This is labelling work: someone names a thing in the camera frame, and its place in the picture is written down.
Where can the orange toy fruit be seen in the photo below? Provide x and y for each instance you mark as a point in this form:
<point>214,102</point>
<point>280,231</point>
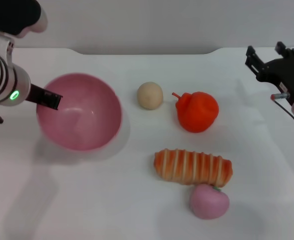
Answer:
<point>198,112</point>

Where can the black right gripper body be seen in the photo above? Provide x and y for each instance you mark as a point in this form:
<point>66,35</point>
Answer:
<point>284,72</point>

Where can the orange striped toy bread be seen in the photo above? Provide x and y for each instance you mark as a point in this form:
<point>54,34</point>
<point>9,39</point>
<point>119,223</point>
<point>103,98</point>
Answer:
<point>194,167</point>

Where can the pink plastic bowl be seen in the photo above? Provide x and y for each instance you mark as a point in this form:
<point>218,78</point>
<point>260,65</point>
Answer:
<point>87,120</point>

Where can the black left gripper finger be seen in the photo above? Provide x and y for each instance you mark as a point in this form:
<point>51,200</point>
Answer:
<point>52,100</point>

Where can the beige toy ball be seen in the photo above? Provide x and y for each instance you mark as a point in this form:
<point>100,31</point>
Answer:
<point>150,98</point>

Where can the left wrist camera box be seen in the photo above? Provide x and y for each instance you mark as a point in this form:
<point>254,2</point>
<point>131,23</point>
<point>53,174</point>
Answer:
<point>12,15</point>

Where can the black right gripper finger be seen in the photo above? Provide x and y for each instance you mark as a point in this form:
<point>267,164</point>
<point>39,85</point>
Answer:
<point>254,61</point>
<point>290,53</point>

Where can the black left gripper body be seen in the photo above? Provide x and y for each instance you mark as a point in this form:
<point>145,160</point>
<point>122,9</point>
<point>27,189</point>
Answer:
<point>35,93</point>

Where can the pink toy peach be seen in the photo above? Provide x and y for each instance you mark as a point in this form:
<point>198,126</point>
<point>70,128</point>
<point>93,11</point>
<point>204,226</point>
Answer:
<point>209,202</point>

